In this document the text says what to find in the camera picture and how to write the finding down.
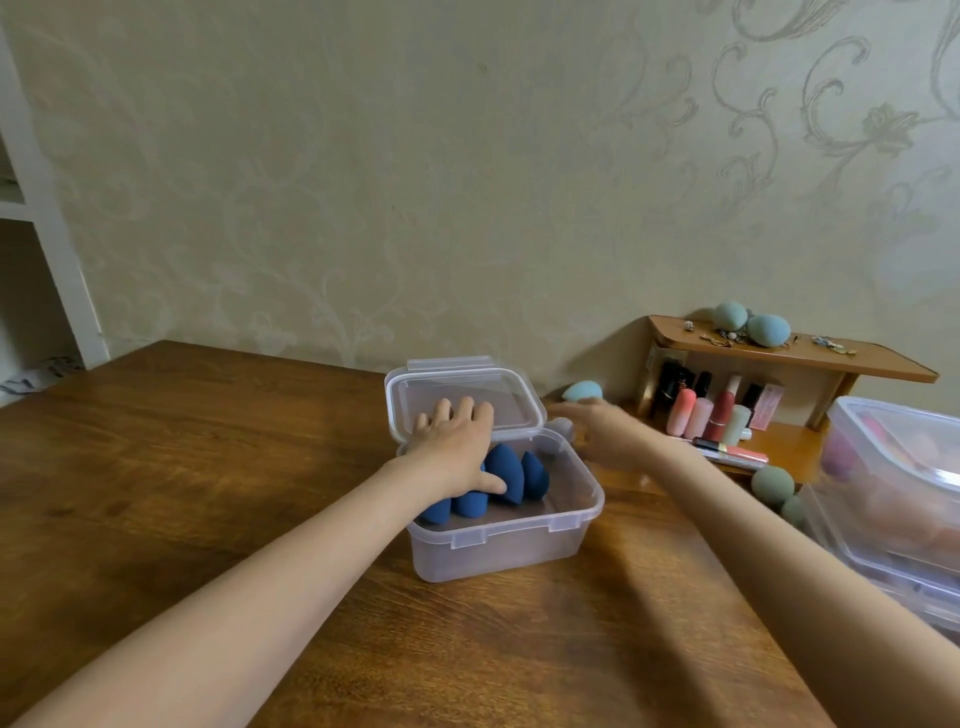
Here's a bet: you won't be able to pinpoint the person's right hand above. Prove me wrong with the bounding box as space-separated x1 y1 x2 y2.
551 397 678 474

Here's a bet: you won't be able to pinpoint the person's left hand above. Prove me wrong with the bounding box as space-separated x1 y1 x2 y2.
388 395 509 505

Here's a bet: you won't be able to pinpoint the clear square lidded container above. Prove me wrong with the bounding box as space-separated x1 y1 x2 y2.
383 356 606 585
819 395 960 580

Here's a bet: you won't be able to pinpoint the pink egg sponge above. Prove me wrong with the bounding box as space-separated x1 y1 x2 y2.
822 431 864 481

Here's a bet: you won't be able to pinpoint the clear compartment organizer box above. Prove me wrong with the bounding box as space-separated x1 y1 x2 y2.
798 483 960 635

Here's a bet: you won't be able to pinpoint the person's left forearm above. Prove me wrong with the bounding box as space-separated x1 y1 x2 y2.
11 457 433 728

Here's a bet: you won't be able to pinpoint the person's right forearm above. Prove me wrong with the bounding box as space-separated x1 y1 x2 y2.
648 442 960 728

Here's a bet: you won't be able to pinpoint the row of lipsticks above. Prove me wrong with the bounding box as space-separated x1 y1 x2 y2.
650 359 786 445

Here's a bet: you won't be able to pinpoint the small metal rings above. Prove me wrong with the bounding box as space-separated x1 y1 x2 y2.
680 320 748 349

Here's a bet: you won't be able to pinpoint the wooden two-tier cosmetic rack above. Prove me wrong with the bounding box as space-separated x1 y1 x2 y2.
637 314 940 487

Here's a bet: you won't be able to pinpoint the white shelving unit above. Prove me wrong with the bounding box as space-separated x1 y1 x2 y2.
0 22 112 410

